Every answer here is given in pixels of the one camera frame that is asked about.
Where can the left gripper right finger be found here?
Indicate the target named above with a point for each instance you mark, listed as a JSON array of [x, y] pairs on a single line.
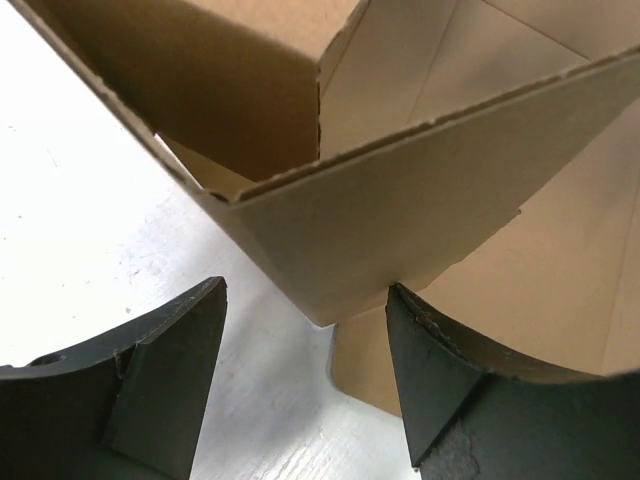
[[473, 408]]

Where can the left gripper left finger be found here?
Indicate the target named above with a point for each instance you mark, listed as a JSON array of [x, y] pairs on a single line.
[[126, 404]]

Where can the cardboard box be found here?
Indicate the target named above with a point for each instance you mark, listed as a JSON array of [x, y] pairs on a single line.
[[483, 153]]

